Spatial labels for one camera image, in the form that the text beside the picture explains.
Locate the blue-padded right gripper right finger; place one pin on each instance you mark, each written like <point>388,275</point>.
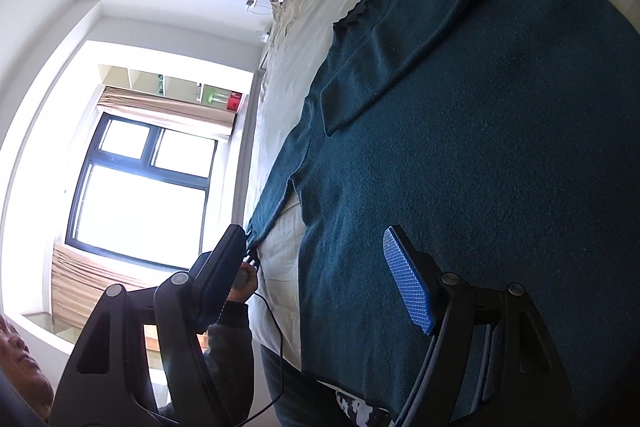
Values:
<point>415,286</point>

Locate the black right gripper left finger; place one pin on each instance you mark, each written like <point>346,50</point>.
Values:
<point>106,381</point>

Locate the dark teal knit sweater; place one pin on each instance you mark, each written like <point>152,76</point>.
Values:
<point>502,137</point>

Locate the left forearm dark sleeve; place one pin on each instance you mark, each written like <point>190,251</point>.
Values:
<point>230,360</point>

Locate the person's left hand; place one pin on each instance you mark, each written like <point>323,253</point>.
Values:
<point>245,283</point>

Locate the person's face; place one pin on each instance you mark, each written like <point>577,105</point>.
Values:
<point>23,372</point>

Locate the black framed window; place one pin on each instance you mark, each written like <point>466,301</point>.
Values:
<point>141,194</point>

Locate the red box on shelf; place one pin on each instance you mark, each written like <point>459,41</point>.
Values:
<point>234,101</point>

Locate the beige striped curtain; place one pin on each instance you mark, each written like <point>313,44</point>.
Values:
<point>139,102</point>

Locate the green bottle on shelf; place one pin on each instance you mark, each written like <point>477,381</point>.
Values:
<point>215,96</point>

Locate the white wall shelf unit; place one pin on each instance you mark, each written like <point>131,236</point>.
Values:
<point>157,84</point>

